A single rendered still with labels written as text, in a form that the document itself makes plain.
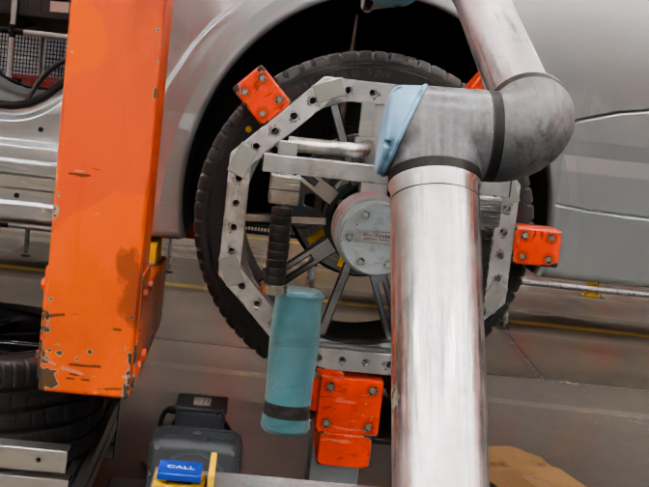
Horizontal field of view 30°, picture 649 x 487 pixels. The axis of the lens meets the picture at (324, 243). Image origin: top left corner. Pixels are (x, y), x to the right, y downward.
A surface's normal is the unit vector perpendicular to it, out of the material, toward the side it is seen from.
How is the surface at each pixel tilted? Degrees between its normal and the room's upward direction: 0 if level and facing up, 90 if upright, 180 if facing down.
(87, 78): 90
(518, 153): 106
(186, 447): 68
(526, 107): 49
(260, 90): 90
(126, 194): 90
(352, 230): 90
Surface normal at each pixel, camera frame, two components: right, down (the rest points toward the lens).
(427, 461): -0.33, -0.35
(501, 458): 0.20, -0.93
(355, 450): 0.05, 0.13
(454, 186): 0.34, -0.34
